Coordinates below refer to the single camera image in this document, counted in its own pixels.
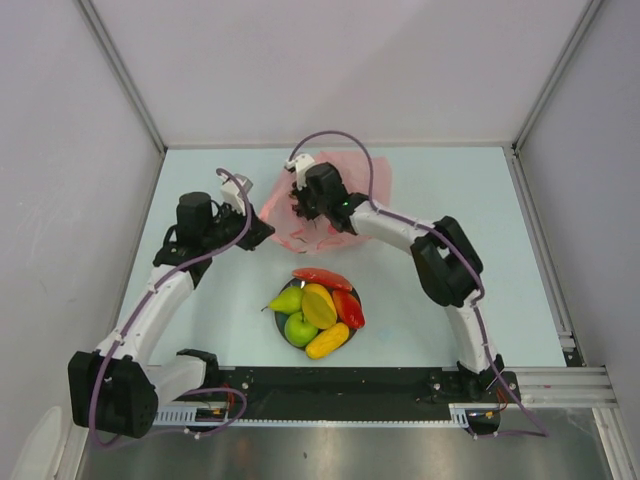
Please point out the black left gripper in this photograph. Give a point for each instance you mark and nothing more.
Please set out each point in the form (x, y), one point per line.
(256, 232)

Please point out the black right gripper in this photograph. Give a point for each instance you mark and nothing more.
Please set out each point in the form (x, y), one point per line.
(308, 185)

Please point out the pink plastic bag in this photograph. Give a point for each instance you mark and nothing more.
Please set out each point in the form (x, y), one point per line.
(318, 236)

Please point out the green fake pear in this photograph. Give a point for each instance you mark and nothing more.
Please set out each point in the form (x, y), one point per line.
(288, 302)

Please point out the fake watermelon slice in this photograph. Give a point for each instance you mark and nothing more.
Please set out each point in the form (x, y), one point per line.
(324, 277)

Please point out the dark teal ceramic plate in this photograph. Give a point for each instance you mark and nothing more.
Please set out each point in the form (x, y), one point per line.
(280, 318)

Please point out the orange fake fruit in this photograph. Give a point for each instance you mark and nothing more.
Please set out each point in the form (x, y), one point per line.
(317, 311)

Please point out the green fake apple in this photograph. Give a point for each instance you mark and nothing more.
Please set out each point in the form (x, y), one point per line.
(298, 331)

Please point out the red fake fruit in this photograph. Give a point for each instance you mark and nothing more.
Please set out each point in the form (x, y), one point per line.
(348, 309)

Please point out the yellow fake mango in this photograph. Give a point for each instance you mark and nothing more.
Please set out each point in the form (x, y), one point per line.
(327, 341)

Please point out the black fake grapes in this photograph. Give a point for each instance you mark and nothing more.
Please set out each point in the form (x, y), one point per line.
(303, 202)

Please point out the yellow fake lemon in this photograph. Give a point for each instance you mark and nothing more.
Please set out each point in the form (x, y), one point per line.
(317, 289)

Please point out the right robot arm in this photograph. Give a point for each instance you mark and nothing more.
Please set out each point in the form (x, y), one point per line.
(447, 264)

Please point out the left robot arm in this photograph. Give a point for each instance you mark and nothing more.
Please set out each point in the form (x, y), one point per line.
(112, 388)

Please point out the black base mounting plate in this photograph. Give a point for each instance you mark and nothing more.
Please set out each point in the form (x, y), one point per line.
(369, 394)

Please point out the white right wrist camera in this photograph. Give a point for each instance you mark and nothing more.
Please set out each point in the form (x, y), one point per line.
(299, 165)

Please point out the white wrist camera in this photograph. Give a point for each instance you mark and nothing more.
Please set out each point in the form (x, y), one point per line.
(233, 191)
(299, 165)

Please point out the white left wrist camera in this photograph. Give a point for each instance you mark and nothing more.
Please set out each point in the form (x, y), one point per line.
(233, 191)

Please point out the white slotted cable duct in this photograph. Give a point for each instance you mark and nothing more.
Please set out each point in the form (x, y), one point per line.
(181, 415)

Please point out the aluminium frame rail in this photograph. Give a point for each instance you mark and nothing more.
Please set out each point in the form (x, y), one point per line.
(565, 387)

